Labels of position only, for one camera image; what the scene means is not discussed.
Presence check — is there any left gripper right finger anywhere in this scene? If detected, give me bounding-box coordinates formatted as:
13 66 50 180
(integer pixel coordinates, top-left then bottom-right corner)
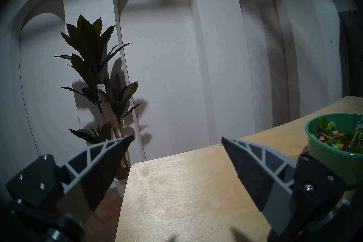
221 137 348 237

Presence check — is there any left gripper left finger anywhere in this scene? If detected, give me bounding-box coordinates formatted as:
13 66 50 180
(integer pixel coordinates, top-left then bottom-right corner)
5 134 135 216

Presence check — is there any green salad bowl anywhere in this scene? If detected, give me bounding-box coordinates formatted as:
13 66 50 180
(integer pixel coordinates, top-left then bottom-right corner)
305 113 363 185

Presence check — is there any chopped lettuce tomato cucumber salad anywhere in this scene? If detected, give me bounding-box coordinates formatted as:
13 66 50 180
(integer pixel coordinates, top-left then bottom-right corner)
312 117 363 154

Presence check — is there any tall dark green potted plant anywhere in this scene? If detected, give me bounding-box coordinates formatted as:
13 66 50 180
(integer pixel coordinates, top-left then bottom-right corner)
52 14 142 198

